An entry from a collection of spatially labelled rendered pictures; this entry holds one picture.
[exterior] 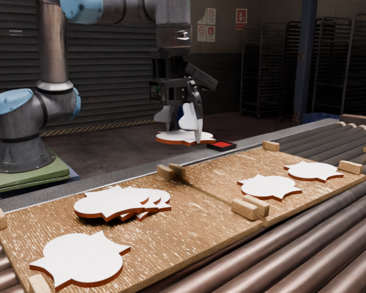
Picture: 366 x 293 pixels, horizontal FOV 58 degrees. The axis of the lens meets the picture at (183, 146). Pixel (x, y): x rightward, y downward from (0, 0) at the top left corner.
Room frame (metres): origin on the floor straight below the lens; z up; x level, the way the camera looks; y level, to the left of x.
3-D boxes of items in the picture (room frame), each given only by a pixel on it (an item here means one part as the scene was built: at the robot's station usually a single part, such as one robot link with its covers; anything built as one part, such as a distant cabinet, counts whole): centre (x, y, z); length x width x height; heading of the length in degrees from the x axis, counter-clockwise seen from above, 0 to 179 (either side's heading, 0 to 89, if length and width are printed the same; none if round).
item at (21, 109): (1.04, 0.52, 1.07); 0.13 x 0.12 x 0.14; 140
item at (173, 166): (0.83, 0.02, 0.95); 0.06 x 0.02 x 0.03; 38
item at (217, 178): (0.84, -0.22, 0.93); 0.41 x 0.35 x 0.02; 128
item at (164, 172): (0.81, 0.05, 0.95); 0.06 x 0.02 x 0.03; 39
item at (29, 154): (1.04, 0.52, 0.95); 0.15 x 0.15 x 0.10
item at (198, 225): (0.59, 0.11, 0.93); 0.41 x 0.35 x 0.02; 129
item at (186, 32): (0.76, 0.02, 1.28); 0.08 x 0.08 x 0.05
